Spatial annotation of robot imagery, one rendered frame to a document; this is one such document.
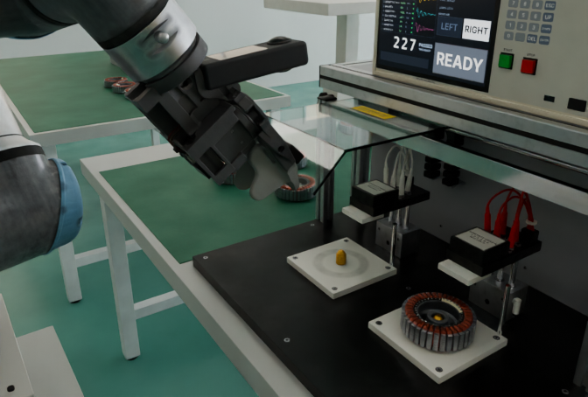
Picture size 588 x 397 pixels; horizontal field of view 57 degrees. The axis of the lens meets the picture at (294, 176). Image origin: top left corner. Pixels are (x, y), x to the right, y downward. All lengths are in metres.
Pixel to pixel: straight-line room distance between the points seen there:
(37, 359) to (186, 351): 1.18
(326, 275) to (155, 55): 0.63
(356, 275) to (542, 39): 0.50
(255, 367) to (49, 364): 0.31
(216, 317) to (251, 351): 0.11
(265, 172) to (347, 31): 1.47
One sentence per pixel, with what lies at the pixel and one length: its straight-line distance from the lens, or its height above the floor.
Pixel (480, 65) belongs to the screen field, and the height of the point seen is 1.17.
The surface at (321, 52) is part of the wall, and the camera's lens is 6.49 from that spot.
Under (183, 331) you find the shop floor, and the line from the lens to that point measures 2.18.
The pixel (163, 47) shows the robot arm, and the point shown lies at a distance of 0.47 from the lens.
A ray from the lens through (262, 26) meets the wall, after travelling 6.01.
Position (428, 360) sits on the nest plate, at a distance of 0.84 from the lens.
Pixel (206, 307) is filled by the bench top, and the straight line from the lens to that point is 0.99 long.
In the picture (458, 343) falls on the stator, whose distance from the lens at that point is 0.86.
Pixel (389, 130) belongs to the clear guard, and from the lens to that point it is 0.88.
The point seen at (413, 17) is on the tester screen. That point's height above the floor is 1.23.
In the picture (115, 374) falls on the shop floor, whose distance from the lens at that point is 2.06.
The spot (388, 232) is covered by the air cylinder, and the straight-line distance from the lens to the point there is 1.10.
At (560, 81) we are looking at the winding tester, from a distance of 0.82.
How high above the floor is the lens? 1.32
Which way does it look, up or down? 22 degrees down
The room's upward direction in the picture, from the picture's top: straight up
